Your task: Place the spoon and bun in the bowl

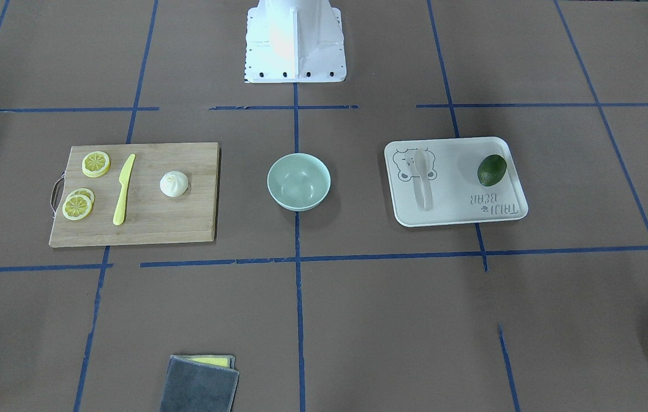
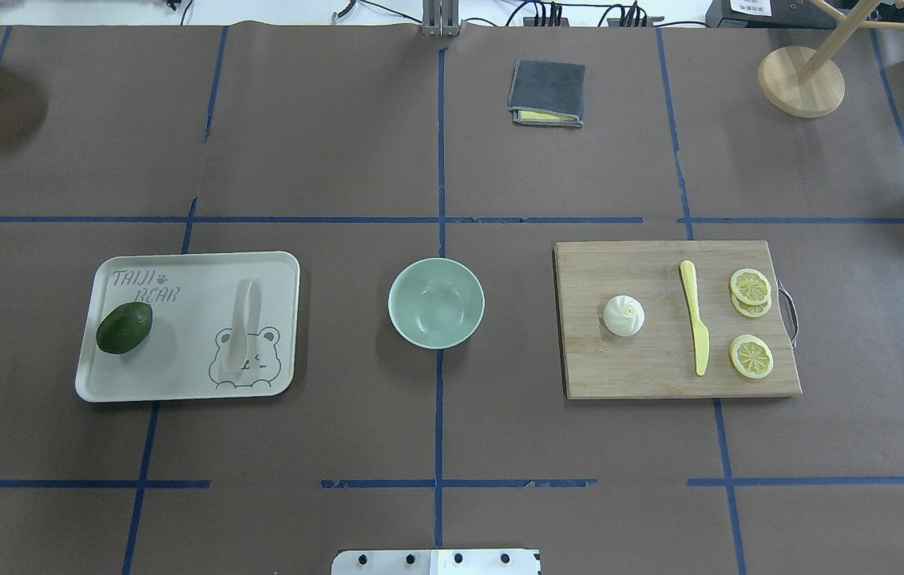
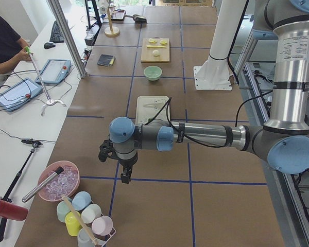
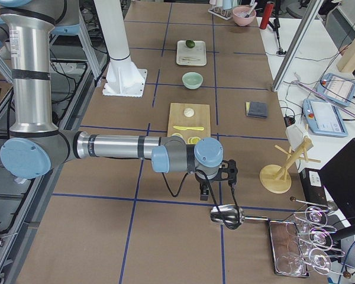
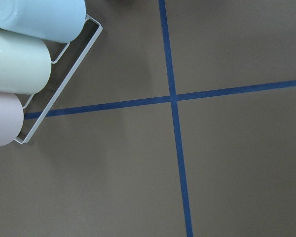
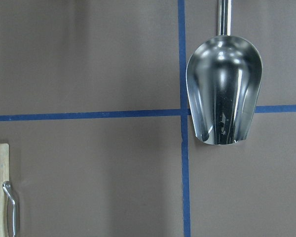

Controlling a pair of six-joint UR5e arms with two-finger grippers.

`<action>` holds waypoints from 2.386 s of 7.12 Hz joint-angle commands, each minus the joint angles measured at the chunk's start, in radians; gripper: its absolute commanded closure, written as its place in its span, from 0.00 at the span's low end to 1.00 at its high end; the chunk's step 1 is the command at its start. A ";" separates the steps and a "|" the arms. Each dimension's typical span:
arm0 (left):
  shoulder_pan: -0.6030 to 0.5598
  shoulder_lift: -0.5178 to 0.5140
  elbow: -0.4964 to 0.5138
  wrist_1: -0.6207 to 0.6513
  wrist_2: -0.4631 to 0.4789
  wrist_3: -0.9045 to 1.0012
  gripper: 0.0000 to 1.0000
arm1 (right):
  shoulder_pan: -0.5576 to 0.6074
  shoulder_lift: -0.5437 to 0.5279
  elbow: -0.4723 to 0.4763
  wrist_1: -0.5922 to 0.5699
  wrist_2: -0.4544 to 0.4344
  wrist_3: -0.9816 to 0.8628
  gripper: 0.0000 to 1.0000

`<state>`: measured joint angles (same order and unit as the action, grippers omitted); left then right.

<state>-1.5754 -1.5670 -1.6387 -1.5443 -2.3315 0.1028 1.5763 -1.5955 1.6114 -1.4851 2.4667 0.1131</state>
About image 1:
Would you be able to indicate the lemon slice behind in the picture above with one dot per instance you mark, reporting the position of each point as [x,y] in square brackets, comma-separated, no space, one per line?
[85,192]

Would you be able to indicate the bamboo cutting board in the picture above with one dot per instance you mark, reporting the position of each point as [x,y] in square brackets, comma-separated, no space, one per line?
[151,217]

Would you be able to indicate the yellow sponge cloth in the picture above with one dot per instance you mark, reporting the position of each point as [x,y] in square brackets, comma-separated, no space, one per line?
[227,361]

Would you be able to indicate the green avocado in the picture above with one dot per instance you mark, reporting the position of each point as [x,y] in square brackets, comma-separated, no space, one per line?
[491,170]

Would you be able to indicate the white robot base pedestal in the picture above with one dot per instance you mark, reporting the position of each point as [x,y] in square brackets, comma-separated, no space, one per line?
[294,42]

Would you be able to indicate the grey folded cloth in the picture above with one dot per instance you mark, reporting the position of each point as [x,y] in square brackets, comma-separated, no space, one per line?
[192,386]

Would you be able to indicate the yellow plastic knife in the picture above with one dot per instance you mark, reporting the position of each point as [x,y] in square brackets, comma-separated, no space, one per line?
[124,180]

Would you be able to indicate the mint green bowl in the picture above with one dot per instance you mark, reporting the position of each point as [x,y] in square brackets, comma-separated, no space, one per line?
[298,181]

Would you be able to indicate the lemon slice top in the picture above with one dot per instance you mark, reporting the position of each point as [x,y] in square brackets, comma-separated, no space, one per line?
[95,164]

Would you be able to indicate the white plastic spoon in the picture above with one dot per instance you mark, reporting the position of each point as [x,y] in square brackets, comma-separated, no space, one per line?
[423,182]

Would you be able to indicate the white steamed bun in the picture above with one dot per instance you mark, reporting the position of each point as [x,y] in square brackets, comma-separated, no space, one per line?
[174,184]

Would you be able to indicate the white bear tray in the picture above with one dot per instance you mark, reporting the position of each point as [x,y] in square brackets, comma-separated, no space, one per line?
[457,195]

